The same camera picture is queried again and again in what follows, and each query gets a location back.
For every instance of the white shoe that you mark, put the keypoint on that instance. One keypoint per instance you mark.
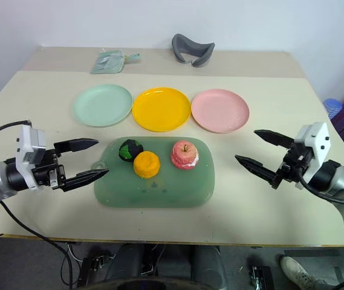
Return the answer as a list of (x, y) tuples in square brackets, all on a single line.
[(297, 272)]

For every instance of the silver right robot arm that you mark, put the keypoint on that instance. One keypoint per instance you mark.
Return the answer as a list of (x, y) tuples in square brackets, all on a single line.
[(342, 184)]

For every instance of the pink plate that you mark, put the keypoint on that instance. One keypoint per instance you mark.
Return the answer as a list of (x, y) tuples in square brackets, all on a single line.
[(220, 110)]

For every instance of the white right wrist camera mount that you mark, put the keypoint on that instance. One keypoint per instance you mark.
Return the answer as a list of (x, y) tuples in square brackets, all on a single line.
[(316, 142)]

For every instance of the green cutting board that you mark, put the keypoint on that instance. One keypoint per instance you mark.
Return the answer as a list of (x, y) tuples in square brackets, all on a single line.
[(155, 178)]

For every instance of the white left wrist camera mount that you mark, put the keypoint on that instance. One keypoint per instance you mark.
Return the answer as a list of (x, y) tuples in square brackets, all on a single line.
[(29, 151)]

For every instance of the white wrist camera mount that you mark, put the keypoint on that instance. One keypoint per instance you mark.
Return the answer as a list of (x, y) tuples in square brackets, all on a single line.
[(316, 142), (29, 151)]

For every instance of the beige table mat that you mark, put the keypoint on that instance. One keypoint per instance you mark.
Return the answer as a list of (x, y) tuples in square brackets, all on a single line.
[(165, 145)]

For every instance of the yellow plate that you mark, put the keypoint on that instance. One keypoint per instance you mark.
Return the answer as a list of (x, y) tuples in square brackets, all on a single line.
[(161, 109)]

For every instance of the blue stool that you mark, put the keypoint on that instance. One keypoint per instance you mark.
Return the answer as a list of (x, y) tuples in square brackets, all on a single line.
[(333, 106)]

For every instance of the dark rounded robot base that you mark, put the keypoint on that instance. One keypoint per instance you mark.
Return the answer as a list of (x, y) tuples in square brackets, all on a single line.
[(165, 266)]

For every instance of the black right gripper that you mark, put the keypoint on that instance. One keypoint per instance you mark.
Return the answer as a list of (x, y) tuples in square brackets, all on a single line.
[(292, 164)]

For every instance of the dark green avocado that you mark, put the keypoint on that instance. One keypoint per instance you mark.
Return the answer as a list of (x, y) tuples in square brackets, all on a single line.
[(130, 150)]

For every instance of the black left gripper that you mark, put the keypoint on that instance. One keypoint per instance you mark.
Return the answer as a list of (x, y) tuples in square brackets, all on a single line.
[(48, 173)]

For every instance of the grey curved foam pad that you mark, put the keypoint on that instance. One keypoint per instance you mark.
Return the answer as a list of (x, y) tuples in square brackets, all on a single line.
[(193, 48)]

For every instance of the green dustpan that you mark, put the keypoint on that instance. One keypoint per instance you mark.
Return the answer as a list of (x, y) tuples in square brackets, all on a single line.
[(109, 62)]

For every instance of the orange fruit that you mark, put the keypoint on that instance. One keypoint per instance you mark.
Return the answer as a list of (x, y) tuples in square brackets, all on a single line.
[(146, 164)]

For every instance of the green plate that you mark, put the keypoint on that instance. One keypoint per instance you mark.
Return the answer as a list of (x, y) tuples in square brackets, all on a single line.
[(102, 105)]

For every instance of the pink apple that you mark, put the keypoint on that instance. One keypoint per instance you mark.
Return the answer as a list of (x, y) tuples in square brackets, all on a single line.
[(184, 155)]

